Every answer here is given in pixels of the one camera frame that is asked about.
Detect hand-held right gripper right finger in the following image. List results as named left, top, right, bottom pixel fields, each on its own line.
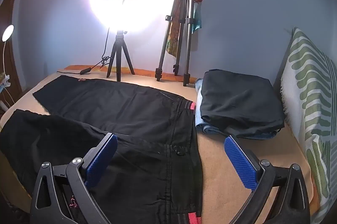
left=224, top=134, right=311, bottom=224

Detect brown wooden cabinet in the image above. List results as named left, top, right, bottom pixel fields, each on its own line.
left=0, top=0, right=24, bottom=103

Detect white clip desk lamp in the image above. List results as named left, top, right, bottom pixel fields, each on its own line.
left=0, top=24, right=15, bottom=89

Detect black pants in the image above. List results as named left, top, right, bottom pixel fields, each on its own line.
left=0, top=75, right=203, bottom=224

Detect folded black garment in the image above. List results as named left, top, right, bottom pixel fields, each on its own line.
left=199, top=69, right=286, bottom=138

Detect colourful patterned scarf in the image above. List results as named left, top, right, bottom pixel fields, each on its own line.
left=166, top=0, right=204, bottom=57

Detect black ring light cable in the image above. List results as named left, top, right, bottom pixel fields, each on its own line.
left=57, top=26, right=111, bottom=75

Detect green striped white pillow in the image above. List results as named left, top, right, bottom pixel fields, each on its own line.
left=279, top=27, right=337, bottom=219

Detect large grey tripod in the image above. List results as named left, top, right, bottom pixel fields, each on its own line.
left=155, top=0, right=197, bottom=87

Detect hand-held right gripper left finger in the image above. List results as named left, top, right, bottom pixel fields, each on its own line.
left=29, top=133, right=118, bottom=224

